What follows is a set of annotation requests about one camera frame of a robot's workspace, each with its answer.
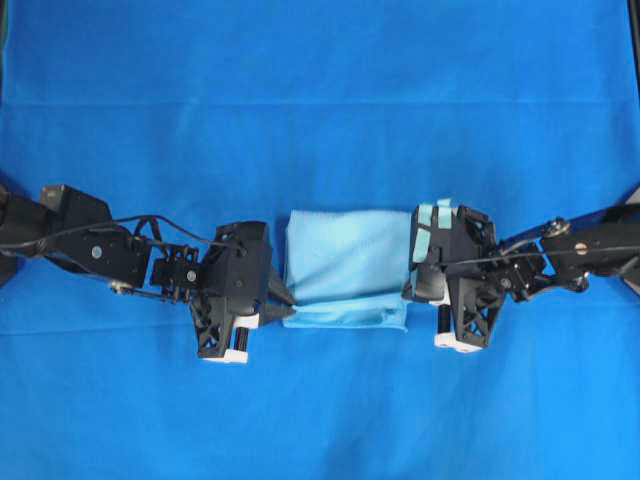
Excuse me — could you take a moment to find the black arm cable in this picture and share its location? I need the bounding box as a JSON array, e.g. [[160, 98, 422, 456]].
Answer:
[[439, 232, 640, 266], [0, 214, 246, 251]]

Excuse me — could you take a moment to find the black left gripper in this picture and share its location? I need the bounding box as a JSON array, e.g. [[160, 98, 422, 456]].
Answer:
[[189, 243, 296, 364]]

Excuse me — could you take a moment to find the taped right wrist camera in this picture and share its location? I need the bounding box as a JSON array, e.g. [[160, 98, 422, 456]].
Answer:
[[408, 200, 497, 276]]

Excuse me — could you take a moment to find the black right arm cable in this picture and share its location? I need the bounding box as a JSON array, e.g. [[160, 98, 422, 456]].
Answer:
[[439, 232, 640, 266]]

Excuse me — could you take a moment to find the light blue towel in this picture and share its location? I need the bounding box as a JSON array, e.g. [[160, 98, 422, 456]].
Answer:
[[283, 210, 411, 331]]

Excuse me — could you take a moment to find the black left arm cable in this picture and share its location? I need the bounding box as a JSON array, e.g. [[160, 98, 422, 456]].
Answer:
[[0, 214, 246, 251]]

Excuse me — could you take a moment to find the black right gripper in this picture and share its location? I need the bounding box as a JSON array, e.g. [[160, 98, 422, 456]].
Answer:
[[402, 259, 509, 353]]

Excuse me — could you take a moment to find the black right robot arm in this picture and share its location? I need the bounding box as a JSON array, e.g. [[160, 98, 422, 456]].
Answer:
[[402, 192, 639, 353]]

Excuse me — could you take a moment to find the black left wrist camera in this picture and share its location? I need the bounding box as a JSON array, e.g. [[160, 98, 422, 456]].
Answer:
[[216, 220, 272, 282]]

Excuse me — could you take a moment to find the dark blue table cloth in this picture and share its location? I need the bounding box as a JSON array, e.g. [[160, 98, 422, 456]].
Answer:
[[1, 1, 639, 479]]

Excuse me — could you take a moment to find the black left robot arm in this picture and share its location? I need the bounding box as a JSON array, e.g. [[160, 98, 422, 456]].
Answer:
[[1, 184, 296, 364]]

